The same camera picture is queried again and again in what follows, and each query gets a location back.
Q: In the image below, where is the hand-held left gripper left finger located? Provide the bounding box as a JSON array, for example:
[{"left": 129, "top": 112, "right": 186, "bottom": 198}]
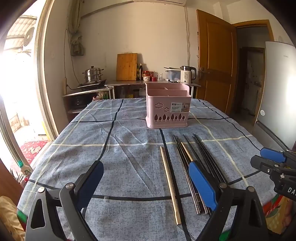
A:
[{"left": 25, "top": 160, "right": 104, "bottom": 241}]

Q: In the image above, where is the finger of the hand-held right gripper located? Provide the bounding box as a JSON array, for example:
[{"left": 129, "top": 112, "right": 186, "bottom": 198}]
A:
[
  {"left": 250, "top": 155, "right": 296, "bottom": 179},
  {"left": 259, "top": 147, "right": 296, "bottom": 164}
]

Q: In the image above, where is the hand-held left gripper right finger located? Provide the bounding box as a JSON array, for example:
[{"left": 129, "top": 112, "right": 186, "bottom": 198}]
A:
[{"left": 188, "top": 161, "right": 270, "bottom": 241}]

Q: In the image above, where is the beige wooden chopstick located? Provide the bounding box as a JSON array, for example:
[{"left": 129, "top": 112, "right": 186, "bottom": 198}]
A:
[
  {"left": 181, "top": 142, "right": 194, "bottom": 162},
  {"left": 160, "top": 146, "right": 181, "bottom": 225}
]

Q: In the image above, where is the pink plastic utensil basket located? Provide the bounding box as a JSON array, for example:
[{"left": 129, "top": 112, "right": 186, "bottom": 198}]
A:
[{"left": 145, "top": 83, "right": 192, "bottom": 129}]

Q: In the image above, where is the blue checked tablecloth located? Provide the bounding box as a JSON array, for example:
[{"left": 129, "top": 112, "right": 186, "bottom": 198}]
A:
[{"left": 17, "top": 98, "right": 289, "bottom": 241}]

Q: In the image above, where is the silver refrigerator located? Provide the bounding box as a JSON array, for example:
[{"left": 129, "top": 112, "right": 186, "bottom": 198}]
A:
[{"left": 251, "top": 41, "right": 296, "bottom": 151}]

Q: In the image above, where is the red patterned rug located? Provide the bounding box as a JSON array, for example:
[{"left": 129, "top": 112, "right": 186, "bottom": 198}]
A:
[{"left": 20, "top": 140, "right": 50, "bottom": 165}]

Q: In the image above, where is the green capped plastic bottle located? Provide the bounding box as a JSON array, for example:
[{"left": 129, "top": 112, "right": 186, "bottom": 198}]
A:
[{"left": 17, "top": 161, "right": 33, "bottom": 183}]

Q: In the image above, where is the black kitchen appliance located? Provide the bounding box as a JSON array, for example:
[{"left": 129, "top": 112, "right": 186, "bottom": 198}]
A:
[{"left": 69, "top": 96, "right": 90, "bottom": 109}]

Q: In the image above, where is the black induction cooker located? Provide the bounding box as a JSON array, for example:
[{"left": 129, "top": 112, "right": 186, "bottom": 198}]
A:
[{"left": 77, "top": 79, "right": 107, "bottom": 88}]

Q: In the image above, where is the yellow cloth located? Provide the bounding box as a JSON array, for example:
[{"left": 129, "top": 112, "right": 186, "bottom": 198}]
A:
[{"left": 0, "top": 196, "right": 26, "bottom": 241}]

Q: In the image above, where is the steel kitchen counter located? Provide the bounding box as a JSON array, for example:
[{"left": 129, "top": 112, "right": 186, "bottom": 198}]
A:
[{"left": 105, "top": 80, "right": 201, "bottom": 100}]

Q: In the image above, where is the steel steamer pot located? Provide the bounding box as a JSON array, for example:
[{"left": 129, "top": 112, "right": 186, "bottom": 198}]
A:
[{"left": 82, "top": 66, "right": 104, "bottom": 83}]

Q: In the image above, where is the white electric kettle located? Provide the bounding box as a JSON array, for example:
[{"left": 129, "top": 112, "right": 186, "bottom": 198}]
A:
[{"left": 180, "top": 65, "right": 197, "bottom": 84}]

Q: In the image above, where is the wooden door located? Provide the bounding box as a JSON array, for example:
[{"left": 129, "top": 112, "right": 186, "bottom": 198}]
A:
[{"left": 196, "top": 9, "right": 237, "bottom": 115}]

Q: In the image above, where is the clear plastic storage container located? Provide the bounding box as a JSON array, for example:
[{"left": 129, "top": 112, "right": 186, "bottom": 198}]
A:
[{"left": 164, "top": 67, "right": 181, "bottom": 82}]

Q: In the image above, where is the bamboo cutting board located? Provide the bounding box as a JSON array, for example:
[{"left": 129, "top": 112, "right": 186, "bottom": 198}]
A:
[{"left": 116, "top": 53, "right": 138, "bottom": 81}]

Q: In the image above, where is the wrapped air conditioner pipe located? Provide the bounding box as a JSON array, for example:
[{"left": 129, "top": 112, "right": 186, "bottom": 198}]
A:
[{"left": 67, "top": 0, "right": 84, "bottom": 56}]

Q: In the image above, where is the outdoor fan unit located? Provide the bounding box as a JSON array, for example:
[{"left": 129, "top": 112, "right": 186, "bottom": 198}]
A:
[{"left": 22, "top": 27, "right": 35, "bottom": 50}]

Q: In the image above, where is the white air conditioner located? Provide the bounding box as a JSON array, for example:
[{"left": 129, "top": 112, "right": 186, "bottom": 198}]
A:
[{"left": 133, "top": 0, "right": 186, "bottom": 6}]

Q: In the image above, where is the metal door handle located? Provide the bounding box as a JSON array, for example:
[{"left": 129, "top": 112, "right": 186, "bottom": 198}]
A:
[{"left": 198, "top": 67, "right": 210, "bottom": 80}]

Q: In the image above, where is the wooden door frame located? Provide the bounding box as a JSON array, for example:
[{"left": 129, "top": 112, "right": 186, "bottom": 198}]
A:
[{"left": 232, "top": 20, "right": 274, "bottom": 116}]

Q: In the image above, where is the white wall cable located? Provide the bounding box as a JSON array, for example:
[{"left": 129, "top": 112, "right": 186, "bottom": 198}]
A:
[{"left": 184, "top": 6, "right": 199, "bottom": 58}]

